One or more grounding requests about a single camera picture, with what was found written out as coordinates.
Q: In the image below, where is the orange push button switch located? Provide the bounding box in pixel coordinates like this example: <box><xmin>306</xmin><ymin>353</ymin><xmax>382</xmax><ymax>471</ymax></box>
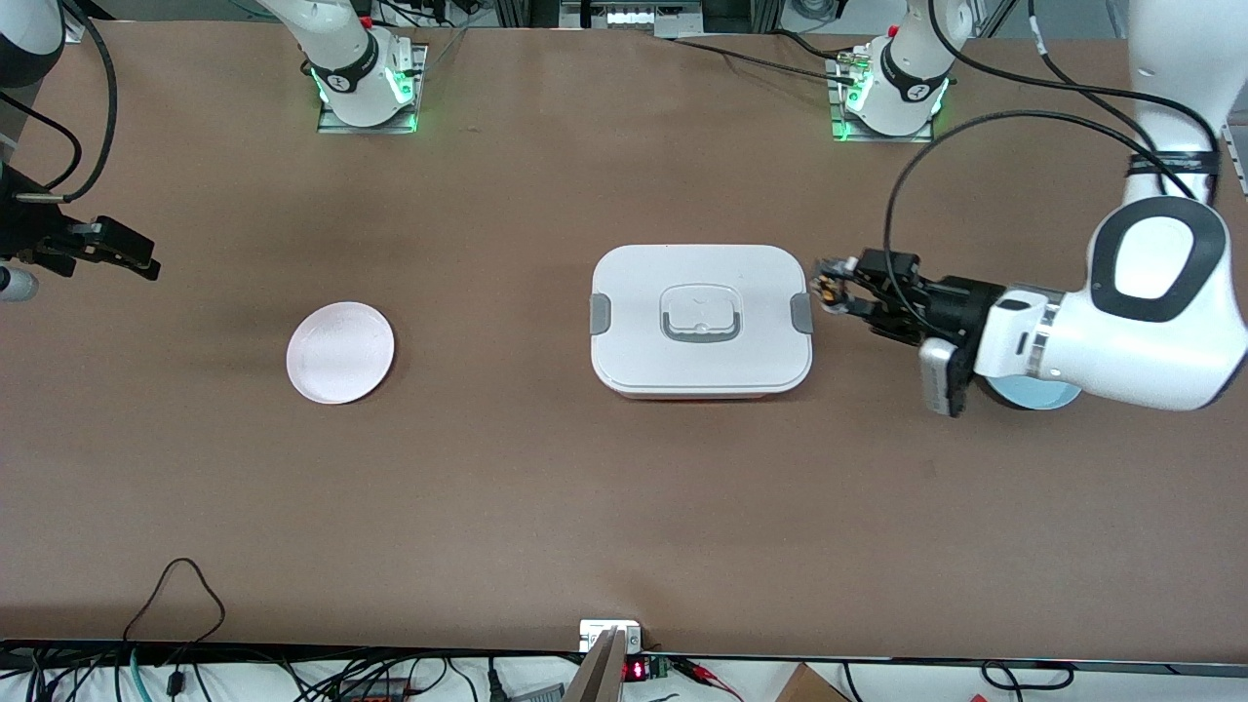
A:
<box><xmin>814</xmin><ymin>256</ymin><xmax>859</xmax><ymax>315</ymax></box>

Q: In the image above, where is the light blue plate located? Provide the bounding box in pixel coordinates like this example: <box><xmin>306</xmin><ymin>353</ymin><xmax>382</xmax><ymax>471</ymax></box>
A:
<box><xmin>980</xmin><ymin>375</ymin><xmax>1083</xmax><ymax>411</ymax></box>

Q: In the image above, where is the white lidded lunch box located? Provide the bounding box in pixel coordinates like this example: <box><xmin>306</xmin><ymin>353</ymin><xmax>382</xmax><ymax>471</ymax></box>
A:
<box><xmin>589</xmin><ymin>244</ymin><xmax>814</xmax><ymax>401</ymax></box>

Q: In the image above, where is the pink plate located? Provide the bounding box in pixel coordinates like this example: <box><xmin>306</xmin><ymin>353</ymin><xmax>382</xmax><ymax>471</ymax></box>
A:
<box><xmin>286</xmin><ymin>301</ymin><xmax>396</xmax><ymax>406</ymax></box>

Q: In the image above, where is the silver labelled equipment box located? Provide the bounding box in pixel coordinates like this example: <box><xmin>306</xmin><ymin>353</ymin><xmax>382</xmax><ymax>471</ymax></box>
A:
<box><xmin>561</xmin><ymin>0</ymin><xmax>708</xmax><ymax>32</ymax></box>

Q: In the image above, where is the brown cardboard piece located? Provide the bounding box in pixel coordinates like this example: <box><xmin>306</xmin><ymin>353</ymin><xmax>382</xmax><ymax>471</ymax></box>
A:
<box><xmin>775</xmin><ymin>663</ymin><xmax>849</xmax><ymax>702</ymax></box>

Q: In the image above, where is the red clip lead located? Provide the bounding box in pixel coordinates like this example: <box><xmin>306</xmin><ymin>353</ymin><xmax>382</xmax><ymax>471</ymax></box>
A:
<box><xmin>673</xmin><ymin>658</ymin><xmax>744</xmax><ymax>702</ymax></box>

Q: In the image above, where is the small white box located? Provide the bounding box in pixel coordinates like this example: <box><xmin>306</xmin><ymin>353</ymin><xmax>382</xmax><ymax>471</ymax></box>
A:
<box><xmin>579</xmin><ymin>620</ymin><xmax>643</xmax><ymax>652</ymax></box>

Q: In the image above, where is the wooden slat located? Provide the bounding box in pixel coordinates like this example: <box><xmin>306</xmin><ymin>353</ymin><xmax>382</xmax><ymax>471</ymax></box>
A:
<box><xmin>564</xmin><ymin>627</ymin><xmax>627</xmax><ymax>702</ymax></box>

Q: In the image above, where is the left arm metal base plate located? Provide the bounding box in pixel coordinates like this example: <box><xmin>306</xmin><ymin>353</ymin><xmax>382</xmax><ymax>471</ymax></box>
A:
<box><xmin>827</xmin><ymin>54</ymin><xmax>937</xmax><ymax>144</ymax></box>

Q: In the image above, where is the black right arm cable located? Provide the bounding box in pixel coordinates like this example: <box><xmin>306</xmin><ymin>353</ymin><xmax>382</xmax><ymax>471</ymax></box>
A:
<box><xmin>0</xmin><ymin>0</ymin><xmax>120</xmax><ymax>203</ymax></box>

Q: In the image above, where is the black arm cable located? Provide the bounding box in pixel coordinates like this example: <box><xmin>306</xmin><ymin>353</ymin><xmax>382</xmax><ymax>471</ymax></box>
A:
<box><xmin>882</xmin><ymin>109</ymin><xmax>1220</xmax><ymax>328</ymax></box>
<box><xmin>0</xmin><ymin>0</ymin><xmax>120</xmax><ymax>203</ymax></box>

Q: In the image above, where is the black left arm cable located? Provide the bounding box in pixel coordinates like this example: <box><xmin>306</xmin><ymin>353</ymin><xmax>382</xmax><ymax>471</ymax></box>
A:
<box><xmin>882</xmin><ymin>109</ymin><xmax>1220</xmax><ymax>328</ymax></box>

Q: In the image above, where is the black cable on table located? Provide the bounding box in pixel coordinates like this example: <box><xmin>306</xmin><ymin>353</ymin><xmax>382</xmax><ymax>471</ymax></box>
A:
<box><xmin>671</xmin><ymin>31</ymin><xmax>861</xmax><ymax>87</ymax></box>

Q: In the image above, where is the black looped cable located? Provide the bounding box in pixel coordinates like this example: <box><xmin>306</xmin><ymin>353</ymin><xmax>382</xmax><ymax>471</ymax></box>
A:
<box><xmin>122</xmin><ymin>558</ymin><xmax>227</xmax><ymax>644</ymax></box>

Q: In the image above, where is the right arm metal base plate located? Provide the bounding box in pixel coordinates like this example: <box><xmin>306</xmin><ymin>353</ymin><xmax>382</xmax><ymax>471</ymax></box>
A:
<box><xmin>317</xmin><ymin>44</ymin><xmax>430</xmax><ymax>135</ymax></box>

